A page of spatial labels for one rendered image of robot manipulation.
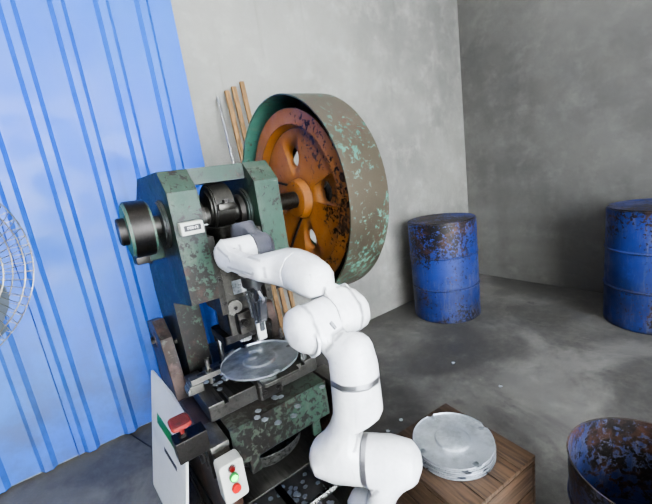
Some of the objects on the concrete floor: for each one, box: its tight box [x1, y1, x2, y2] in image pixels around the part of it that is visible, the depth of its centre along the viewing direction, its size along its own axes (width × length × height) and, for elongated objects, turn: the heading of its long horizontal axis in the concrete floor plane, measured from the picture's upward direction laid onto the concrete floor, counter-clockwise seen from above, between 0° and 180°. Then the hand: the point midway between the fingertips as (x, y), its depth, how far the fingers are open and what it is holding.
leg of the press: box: [147, 317, 244, 504], centre depth 151 cm, size 92×12×90 cm, turn 68°
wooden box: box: [396, 403, 536, 504], centre depth 141 cm, size 40×38×35 cm
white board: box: [151, 370, 189, 504], centre depth 166 cm, size 14×50×59 cm, turn 72°
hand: (261, 329), depth 128 cm, fingers closed
